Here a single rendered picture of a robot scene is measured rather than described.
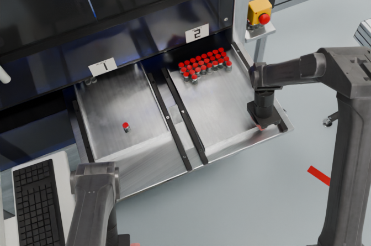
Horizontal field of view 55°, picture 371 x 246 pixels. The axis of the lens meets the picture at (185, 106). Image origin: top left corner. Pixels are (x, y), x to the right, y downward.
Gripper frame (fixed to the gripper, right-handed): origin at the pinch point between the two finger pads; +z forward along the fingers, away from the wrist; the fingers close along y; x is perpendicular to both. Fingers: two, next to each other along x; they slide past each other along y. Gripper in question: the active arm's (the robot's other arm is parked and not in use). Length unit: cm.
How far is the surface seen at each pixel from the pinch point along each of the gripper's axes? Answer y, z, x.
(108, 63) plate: 34, -19, 39
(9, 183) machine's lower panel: 45, 36, 100
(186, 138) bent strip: 8.0, 0.9, 23.8
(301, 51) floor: 89, 76, -81
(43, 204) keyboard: 8, 6, 75
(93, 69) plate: 34, -19, 44
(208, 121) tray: 10.8, 0.4, 14.6
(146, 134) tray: 14.8, -0.3, 35.9
